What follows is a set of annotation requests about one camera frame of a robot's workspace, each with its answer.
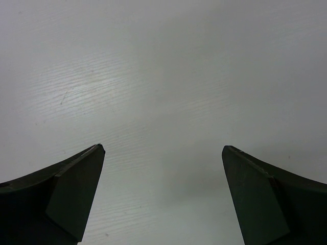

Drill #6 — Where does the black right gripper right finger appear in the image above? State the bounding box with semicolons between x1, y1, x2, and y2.
222;145;326;244

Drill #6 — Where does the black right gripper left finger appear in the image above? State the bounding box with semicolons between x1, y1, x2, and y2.
1;144;105;244

